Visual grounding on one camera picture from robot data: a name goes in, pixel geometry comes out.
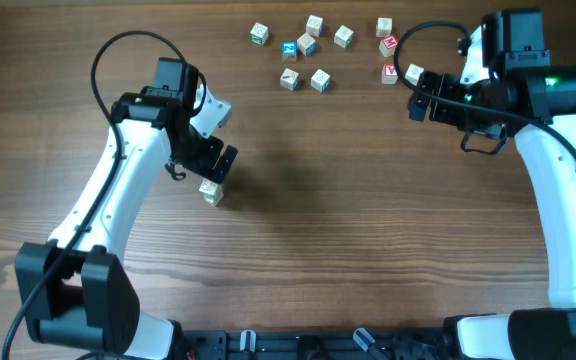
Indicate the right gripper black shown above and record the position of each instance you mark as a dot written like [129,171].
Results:
[443,85]

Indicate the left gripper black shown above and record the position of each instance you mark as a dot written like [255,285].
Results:
[210,148]

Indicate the letter A wooden block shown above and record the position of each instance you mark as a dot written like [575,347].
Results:
[210,188]

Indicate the wooden block tower base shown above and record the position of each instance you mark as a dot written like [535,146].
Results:
[214,201]

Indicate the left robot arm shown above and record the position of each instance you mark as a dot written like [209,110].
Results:
[74,289]

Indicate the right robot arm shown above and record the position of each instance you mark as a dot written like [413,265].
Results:
[509,91]

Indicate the plain wooden block right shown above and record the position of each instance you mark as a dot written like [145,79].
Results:
[414,73]

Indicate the plain wooden block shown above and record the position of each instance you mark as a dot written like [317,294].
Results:
[414,73]
[314,25]

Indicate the red A wooden block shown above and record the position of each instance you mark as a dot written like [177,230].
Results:
[389,74]

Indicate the red M tilted block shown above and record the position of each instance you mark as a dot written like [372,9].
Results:
[387,45]

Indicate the wooden block top right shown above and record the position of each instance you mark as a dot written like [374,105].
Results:
[384,27]

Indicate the number one wooden block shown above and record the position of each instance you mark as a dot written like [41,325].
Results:
[343,36]

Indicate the wooden block blue side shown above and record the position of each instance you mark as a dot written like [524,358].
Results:
[320,80]

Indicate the slash wooden block blue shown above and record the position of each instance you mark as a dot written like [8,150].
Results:
[290,79]

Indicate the snail wooden block blue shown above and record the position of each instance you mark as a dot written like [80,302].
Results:
[306,44]

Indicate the plain top wooden block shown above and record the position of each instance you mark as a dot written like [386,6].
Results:
[314,25]

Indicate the blue number two block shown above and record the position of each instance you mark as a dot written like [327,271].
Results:
[289,51]

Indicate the green edged wooden block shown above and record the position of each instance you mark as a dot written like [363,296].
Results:
[259,34]

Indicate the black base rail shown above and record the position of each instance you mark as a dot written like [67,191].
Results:
[414,344]

